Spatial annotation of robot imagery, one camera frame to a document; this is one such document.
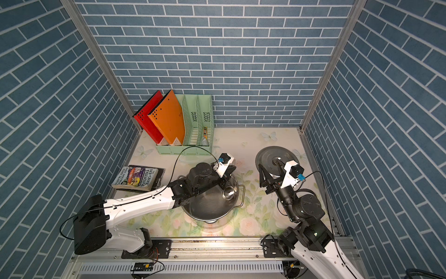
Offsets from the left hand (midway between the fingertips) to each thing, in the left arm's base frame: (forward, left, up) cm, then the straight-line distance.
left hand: (239, 169), depth 72 cm
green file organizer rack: (+46, +25, -20) cm, 56 cm away
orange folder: (+33, +37, -2) cm, 50 cm away
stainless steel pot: (-5, +11, -26) cm, 29 cm away
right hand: (-4, -10, +11) cm, 16 cm away
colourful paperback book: (+7, +51, -21) cm, 56 cm away
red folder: (+28, +49, +3) cm, 57 cm away
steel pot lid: (+21, -22, -21) cm, 37 cm away
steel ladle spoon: (-2, +5, -18) cm, 19 cm away
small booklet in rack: (+35, +20, -23) cm, 46 cm away
